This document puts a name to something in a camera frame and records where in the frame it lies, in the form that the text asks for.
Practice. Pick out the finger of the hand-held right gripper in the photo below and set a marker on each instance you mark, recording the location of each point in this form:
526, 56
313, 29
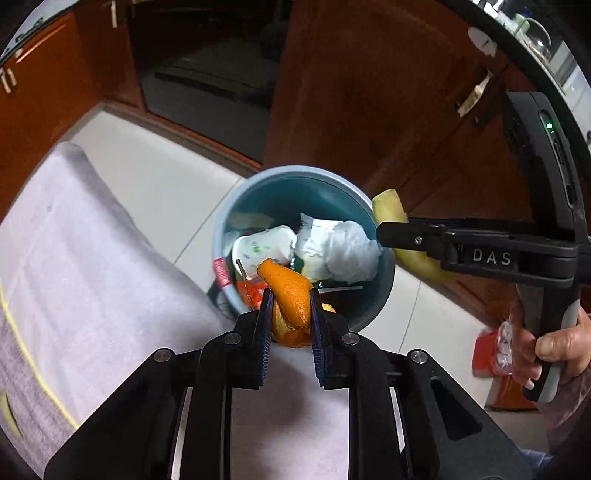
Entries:
406, 235

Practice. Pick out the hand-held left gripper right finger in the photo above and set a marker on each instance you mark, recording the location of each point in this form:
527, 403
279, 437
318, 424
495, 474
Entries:
318, 341

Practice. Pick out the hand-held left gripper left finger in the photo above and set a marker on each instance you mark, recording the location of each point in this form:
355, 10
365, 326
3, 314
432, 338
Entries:
265, 341

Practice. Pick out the banana peel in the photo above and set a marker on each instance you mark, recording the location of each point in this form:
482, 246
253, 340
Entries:
390, 207

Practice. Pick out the orange snack wrapper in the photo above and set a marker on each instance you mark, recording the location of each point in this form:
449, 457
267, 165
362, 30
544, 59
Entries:
249, 290

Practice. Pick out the white tissue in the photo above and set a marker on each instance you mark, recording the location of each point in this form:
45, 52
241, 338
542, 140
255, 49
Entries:
351, 249

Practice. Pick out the orange peel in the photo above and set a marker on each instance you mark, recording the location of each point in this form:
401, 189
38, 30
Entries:
291, 286

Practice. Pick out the white paper cup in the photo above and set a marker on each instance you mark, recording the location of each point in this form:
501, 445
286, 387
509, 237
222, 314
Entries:
263, 244

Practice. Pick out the teal trash bin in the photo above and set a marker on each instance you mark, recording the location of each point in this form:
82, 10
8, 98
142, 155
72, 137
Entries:
295, 194

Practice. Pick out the person's right forearm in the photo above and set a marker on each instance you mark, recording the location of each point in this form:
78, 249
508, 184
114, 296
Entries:
572, 406

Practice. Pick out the person's right hand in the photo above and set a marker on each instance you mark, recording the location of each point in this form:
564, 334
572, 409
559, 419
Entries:
568, 346

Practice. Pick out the red snack packet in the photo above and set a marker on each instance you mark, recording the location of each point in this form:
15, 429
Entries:
489, 350

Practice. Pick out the wooden counter cabinet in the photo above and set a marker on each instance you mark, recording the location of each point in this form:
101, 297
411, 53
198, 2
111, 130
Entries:
392, 115

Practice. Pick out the person's leg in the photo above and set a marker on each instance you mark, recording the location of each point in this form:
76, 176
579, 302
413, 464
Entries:
535, 459

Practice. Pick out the glass kettle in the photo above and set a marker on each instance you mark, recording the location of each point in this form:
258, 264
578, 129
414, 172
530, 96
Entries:
535, 37

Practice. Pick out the black built-in appliance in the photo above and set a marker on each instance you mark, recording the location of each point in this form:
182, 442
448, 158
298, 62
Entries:
207, 69

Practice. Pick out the wooden drawer cabinet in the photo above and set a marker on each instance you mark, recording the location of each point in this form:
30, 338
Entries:
46, 92

